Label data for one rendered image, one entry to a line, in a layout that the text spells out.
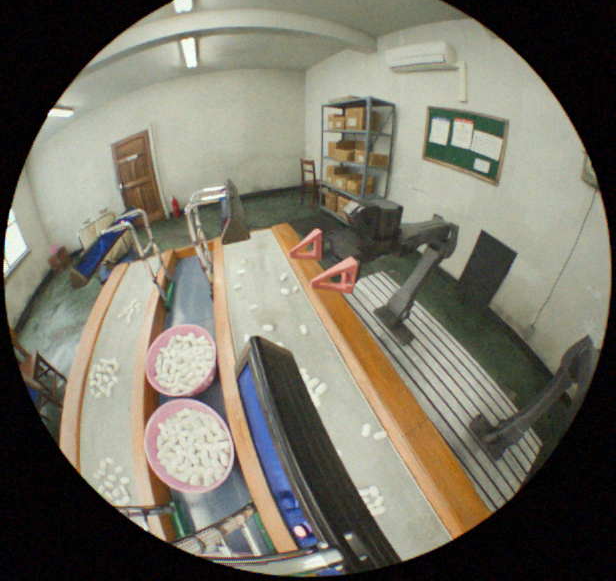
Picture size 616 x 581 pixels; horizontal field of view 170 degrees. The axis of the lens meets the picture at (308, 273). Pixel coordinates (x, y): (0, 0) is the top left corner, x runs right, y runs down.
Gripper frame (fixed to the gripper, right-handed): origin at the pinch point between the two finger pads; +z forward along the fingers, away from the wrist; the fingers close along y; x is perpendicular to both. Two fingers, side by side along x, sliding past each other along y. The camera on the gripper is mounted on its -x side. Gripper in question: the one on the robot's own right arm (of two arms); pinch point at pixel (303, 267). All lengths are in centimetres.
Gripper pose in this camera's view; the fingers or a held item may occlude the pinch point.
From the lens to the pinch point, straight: 36.9
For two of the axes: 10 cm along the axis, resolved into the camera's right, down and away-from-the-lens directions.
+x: 0.1, 7.9, 6.2
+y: 4.2, 5.6, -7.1
